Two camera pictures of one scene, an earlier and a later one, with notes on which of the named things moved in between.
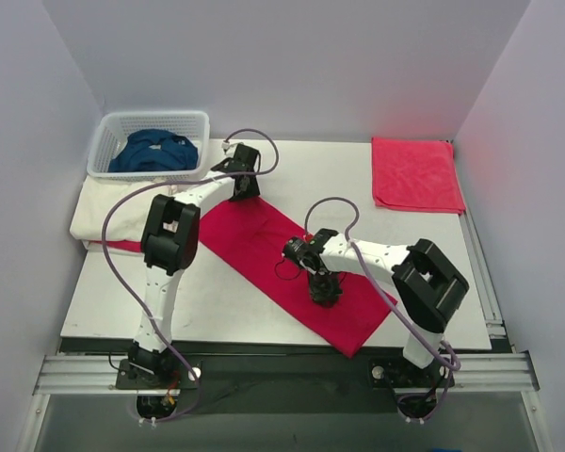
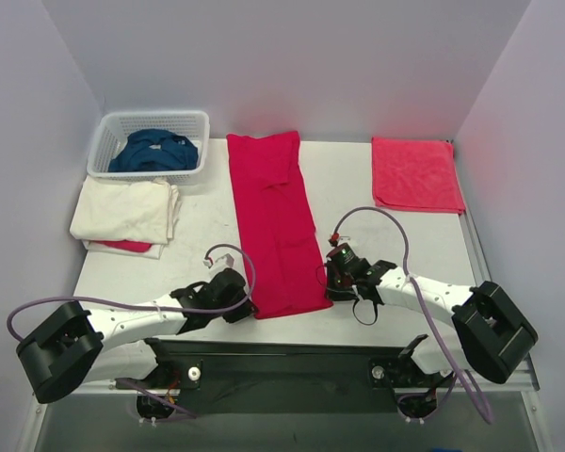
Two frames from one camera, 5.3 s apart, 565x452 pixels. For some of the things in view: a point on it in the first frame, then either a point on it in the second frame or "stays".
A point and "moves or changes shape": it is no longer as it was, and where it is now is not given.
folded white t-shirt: [127, 214] stays
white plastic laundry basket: [150, 146] stays
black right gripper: [324, 287] -> [334, 283]
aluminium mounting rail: [500, 373] stays
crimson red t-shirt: [244, 238] moves or changes shape
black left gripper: [243, 185] -> [244, 311]
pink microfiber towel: [415, 174] stays
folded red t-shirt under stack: [121, 244] stays
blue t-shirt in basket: [154, 151] stays
